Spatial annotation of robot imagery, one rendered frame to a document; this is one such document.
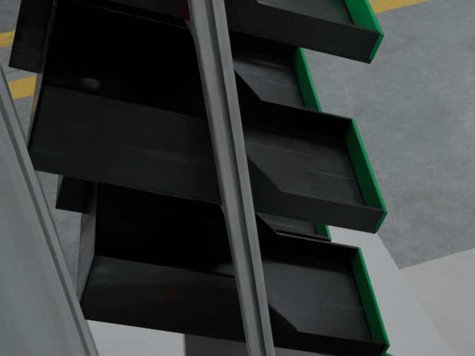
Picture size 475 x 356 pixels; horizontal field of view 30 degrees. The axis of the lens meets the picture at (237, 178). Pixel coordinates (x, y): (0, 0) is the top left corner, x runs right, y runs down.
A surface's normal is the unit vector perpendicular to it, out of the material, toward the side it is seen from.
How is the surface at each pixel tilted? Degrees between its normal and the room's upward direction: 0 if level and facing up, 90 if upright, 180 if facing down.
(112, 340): 0
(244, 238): 90
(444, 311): 0
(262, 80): 25
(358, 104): 0
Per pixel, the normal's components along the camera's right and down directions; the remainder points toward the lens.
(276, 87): 0.31, -0.76
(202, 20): 0.27, 0.58
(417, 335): -0.12, -0.77
